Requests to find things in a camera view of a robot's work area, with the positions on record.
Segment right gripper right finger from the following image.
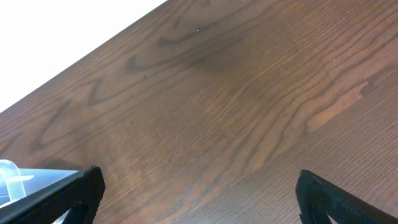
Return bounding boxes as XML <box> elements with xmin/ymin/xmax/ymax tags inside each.
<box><xmin>295</xmin><ymin>170</ymin><xmax>397</xmax><ymax>224</ymax></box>

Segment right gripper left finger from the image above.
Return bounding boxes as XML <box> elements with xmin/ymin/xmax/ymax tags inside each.
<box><xmin>1</xmin><ymin>166</ymin><xmax>106</xmax><ymax>224</ymax></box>

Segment clear plastic storage container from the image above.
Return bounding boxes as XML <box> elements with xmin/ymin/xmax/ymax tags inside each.
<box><xmin>1</xmin><ymin>159</ymin><xmax>76</xmax><ymax>208</ymax></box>

